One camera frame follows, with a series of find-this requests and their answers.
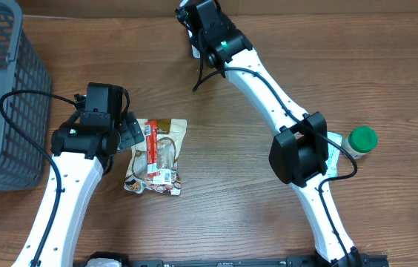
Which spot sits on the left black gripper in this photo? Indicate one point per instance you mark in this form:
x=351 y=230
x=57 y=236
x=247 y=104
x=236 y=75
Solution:
x=132 y=130

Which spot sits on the red stick packet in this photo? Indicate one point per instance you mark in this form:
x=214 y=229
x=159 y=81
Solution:
x=152 y=149

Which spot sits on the brown snack pouch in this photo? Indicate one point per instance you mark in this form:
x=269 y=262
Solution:
x=159 y=175

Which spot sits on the teal wipes packet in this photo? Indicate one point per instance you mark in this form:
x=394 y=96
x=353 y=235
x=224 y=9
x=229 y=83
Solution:
x=333 y=154

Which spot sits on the green lid jar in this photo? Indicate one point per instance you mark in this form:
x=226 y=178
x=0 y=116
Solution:
x=360 y=141

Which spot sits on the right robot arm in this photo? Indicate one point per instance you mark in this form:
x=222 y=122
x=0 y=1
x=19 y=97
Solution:
x=299 y=149

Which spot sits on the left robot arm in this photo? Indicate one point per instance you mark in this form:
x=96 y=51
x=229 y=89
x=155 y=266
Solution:
x=82 y=152

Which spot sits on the white barcode scanner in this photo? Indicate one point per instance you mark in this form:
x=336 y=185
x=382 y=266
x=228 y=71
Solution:
x=195 y=52

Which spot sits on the dark grey plastic basket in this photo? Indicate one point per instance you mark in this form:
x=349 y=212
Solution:
x=24 y=88

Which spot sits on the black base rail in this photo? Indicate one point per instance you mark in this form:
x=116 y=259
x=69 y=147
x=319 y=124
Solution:
x=101 y=258

